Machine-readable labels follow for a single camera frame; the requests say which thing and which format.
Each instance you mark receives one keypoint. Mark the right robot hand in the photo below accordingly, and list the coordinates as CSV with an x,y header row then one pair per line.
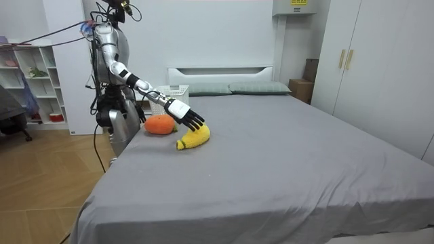
x,y
179,109

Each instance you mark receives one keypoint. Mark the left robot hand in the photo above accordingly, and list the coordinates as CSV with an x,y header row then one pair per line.
x,y
141,114

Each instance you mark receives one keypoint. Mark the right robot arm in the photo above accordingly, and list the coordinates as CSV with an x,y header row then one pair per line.
x,y
113,69

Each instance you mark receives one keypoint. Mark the white plastic basket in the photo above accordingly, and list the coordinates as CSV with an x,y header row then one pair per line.
x,y
177,92

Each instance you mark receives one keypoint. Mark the orange soft toy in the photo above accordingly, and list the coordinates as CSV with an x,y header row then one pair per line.
x,y
159,124

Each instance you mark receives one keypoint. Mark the robot legs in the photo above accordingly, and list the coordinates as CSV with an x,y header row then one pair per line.
x,y
118,132

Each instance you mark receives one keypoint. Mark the yellow banana soft toy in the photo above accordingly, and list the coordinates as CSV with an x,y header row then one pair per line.
x,y
195,139

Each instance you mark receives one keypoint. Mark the grey-green pillow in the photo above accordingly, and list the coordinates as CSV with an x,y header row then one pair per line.
x,y
208,89
259,87

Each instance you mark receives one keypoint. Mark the robot body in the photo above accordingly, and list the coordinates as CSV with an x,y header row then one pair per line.
x,y
123,47

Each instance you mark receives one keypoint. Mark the red bowl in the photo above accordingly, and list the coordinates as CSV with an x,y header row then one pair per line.
x,y
56,117

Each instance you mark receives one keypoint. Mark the white shelf unit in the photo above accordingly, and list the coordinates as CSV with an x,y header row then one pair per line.
x,y
45,88

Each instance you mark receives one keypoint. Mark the grey bed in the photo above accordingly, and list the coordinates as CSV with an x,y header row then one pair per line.
x,y
271,162

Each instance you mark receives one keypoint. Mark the blue hanging cloth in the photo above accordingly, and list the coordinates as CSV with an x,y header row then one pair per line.
x,y
30,96

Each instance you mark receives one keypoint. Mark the small green plant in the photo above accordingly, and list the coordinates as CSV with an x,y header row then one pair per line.
x,y
36,72

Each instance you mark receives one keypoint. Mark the dark office chair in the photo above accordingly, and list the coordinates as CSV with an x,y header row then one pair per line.
x,y
12,115

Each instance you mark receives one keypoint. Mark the dark brown cardboard box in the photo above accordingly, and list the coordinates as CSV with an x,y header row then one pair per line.
x,y
311,69

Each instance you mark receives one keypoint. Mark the white wardrobe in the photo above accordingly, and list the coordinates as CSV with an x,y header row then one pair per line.
x,y
379,67

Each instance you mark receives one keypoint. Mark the grey wall box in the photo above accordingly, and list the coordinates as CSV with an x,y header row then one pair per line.
x,y
293,7

